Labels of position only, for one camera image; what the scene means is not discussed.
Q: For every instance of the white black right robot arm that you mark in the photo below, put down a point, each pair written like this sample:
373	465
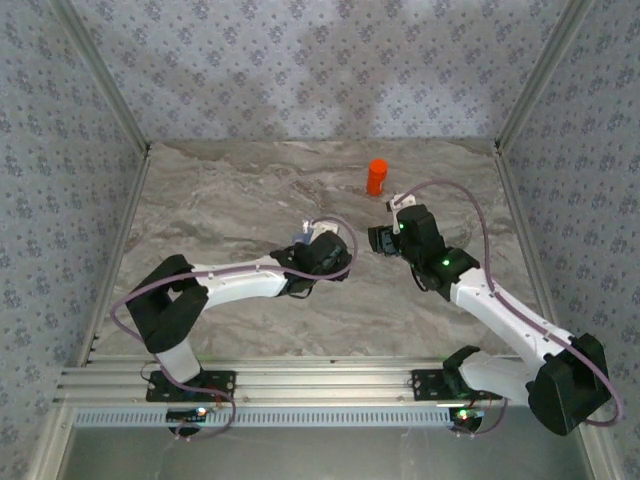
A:
500	310

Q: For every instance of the orange pill bottle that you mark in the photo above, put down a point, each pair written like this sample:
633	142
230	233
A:
377	177

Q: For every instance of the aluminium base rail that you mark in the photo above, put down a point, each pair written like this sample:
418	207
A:
325	380

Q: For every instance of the small circuit board with LED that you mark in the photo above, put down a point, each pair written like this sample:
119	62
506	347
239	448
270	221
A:
185	414
470	415

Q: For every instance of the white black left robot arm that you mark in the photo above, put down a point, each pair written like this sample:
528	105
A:
235	282

